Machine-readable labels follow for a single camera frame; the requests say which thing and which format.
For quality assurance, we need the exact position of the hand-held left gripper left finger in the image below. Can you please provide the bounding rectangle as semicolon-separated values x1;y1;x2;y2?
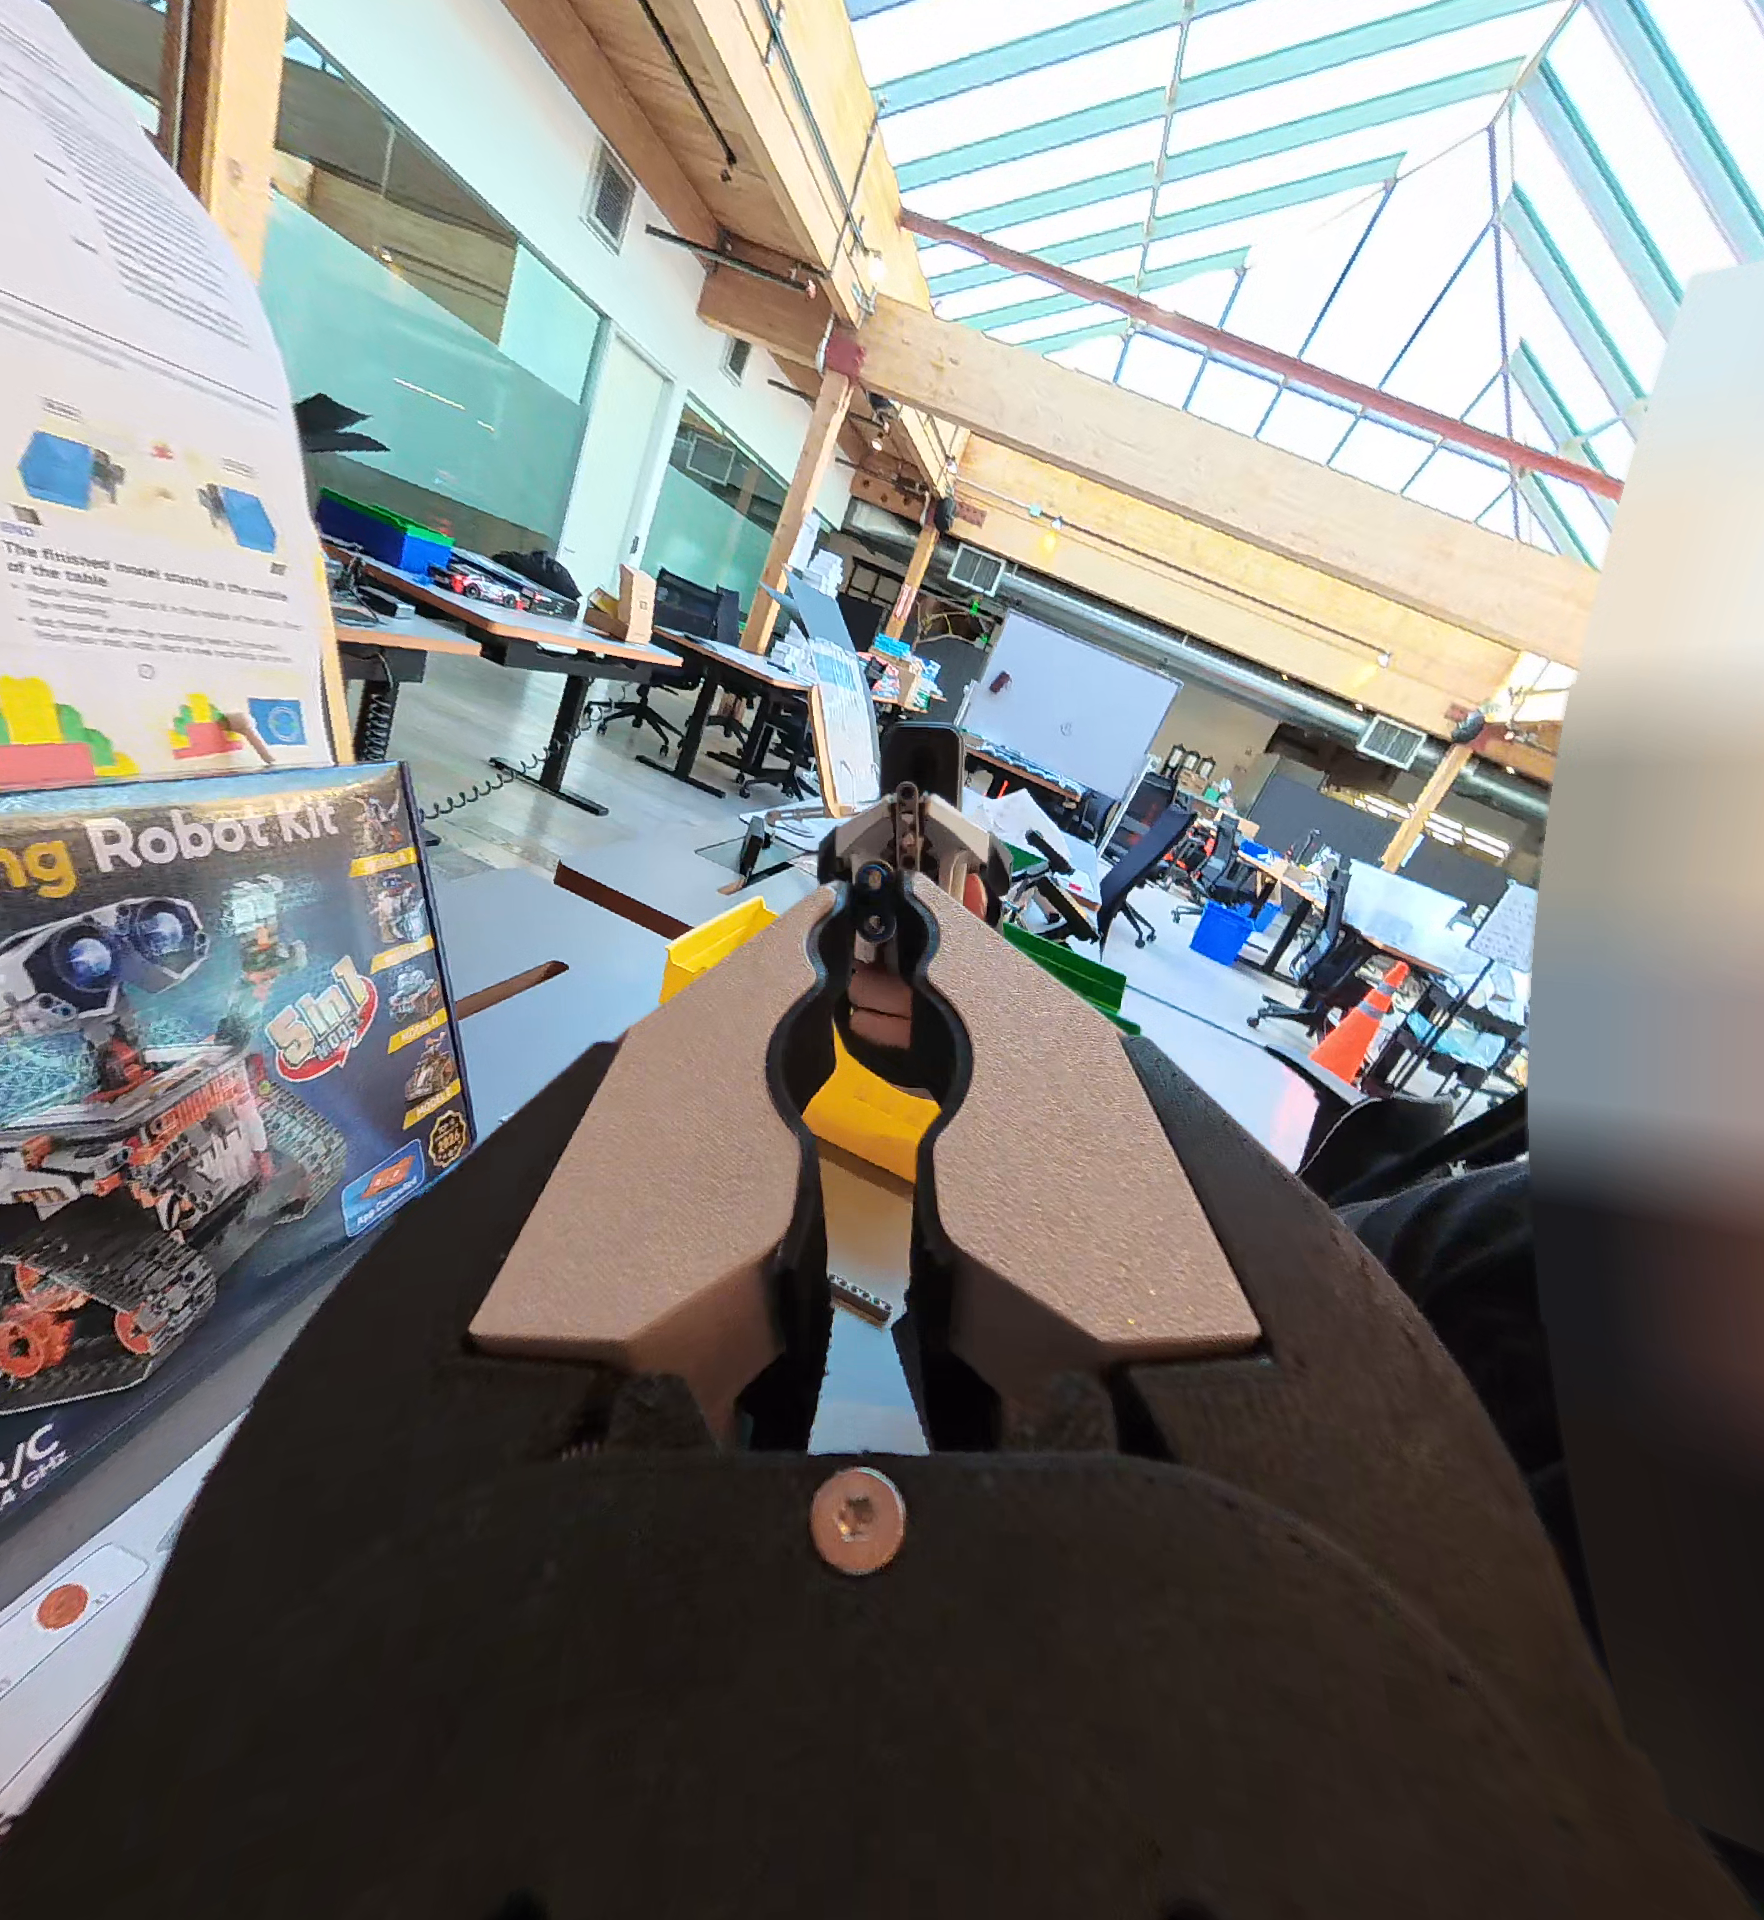
469;881;887;1454

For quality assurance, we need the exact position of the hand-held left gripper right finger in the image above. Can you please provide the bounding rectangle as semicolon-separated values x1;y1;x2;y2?
881;873;1262;1454

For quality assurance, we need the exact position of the grey desk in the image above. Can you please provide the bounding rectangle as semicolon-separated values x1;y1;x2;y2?
146;857;943;1503

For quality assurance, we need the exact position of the wooden office desk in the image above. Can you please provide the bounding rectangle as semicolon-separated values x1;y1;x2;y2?
324;547;685;818

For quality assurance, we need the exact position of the person's right hand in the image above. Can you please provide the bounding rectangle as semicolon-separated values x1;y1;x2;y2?
841;973;926;1054

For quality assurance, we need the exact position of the tilted paper stand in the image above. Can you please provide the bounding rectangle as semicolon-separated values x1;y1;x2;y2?
783;576;887;821

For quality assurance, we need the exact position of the whiteboard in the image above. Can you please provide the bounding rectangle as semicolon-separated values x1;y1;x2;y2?
972;607;1186;809

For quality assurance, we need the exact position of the green storage bin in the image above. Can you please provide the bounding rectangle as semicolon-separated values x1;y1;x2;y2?
1000;917;1141;1041

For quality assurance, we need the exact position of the yellow storage bin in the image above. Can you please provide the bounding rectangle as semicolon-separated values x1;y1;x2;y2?
658;898;943;1190

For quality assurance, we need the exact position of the brown wooden rod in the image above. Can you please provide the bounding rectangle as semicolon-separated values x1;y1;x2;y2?
453;961;573;1024

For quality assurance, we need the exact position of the black office chair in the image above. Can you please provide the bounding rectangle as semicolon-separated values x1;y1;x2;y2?
1295;1051;1532;1203

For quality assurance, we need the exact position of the orange traffic cone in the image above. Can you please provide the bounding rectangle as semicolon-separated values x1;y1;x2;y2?
1308;961;1412;1085

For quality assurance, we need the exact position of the person's black shirt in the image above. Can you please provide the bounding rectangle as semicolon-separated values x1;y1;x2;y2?
1339;1162;1574;1503

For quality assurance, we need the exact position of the blue robot kit box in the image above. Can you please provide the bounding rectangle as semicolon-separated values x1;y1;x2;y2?
0;762;479;1596

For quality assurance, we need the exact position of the open white instruction booklet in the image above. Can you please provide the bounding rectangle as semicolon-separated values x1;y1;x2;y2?
0;1402;251;1915

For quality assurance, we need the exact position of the white instruction sheet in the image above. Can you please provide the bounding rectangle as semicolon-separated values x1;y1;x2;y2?
0;0;357;795

